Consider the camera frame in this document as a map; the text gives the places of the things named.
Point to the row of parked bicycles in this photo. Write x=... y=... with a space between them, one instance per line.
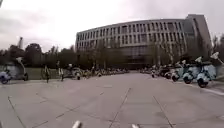
x=83 y=71

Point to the grey paved plaza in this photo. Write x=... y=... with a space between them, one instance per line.
x=110 y=100

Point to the large grey many-windowed building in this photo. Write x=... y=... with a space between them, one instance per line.
x=143 y=38

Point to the row of trees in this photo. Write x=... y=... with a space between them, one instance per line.
x=66 y=56

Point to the robot's own part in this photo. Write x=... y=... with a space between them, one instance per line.
x=76 y=124
x=135 y=126

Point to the grass patch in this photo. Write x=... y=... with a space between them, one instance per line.
x=35 y=73

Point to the row of parked scooters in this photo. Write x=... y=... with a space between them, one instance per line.
x=190 y=71

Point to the tall chimney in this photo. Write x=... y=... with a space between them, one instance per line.
x=20 y=42

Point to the pale blue scooter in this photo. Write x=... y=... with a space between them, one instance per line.
x=13 y=71

